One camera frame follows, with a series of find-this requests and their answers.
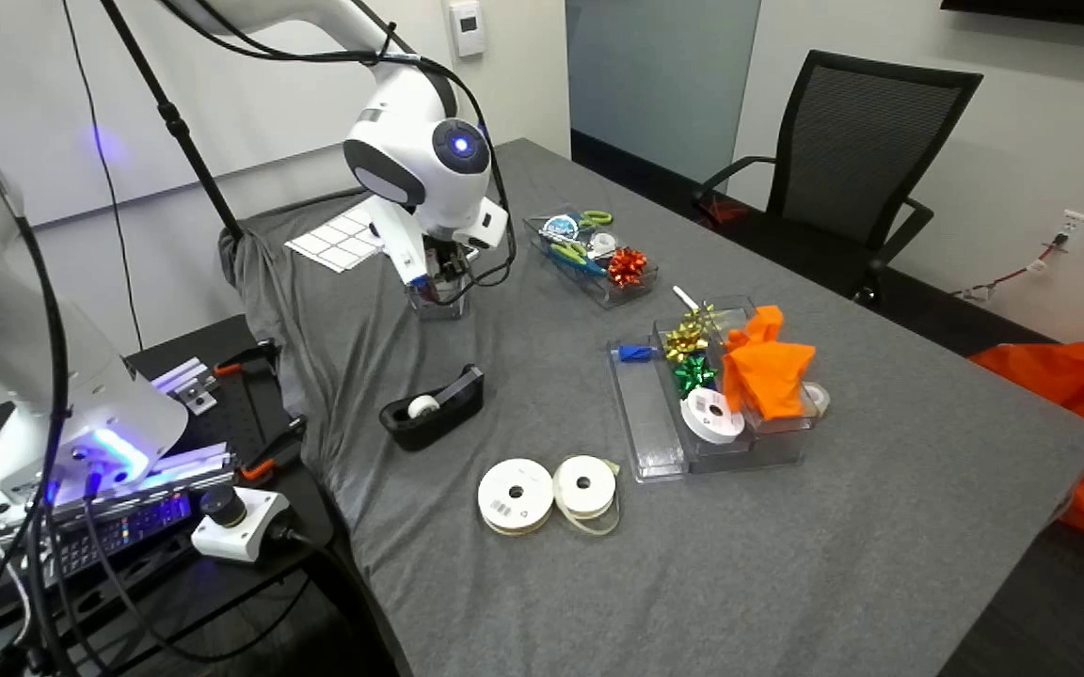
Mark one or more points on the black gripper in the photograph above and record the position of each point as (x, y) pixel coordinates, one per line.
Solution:
(455, 274)

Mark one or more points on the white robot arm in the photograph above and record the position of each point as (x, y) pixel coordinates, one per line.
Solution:
(430, 176)

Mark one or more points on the white label sheet stack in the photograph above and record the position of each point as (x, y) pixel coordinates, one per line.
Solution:
(346, 244)

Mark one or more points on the clear tray with craft items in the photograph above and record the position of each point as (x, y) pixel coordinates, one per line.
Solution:
(582, 259)

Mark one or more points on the black tape dispenser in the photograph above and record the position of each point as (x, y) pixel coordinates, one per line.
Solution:
(423, 420)

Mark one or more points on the red gift bow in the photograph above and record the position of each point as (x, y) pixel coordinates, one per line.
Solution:
(628, 267)

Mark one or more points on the white ribbon spool near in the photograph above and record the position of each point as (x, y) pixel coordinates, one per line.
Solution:
(513, 499)

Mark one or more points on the white ribbon spool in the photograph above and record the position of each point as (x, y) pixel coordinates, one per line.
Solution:
(513, 499)
(590, 494)

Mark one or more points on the gold gift bow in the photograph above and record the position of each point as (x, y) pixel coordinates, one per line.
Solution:
(683, 339)

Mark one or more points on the white ribbon spool far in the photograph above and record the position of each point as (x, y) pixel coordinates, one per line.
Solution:
(590, 494)

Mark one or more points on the green gift bow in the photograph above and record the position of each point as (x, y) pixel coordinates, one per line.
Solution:
(694, 375)

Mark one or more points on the grey table cloth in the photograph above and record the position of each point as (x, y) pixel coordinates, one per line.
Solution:
(871, 553)

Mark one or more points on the clear flat lid tray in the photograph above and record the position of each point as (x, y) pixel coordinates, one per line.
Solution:
(656, 447)

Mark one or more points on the white ribbon roll in tray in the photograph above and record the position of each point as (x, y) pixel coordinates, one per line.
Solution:
(708, 420)

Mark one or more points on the clear tray with bows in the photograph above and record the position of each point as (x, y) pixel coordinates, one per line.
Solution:
(761, 442)

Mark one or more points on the black mesh office chair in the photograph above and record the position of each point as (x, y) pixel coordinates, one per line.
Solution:
(836, 193)

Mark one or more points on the robot control box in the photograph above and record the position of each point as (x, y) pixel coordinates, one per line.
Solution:
(120, 453)

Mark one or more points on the green handled scissors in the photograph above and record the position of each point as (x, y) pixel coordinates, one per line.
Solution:
(595, 220)

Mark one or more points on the black camera stand pole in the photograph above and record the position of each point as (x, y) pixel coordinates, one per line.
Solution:
(170, 120)

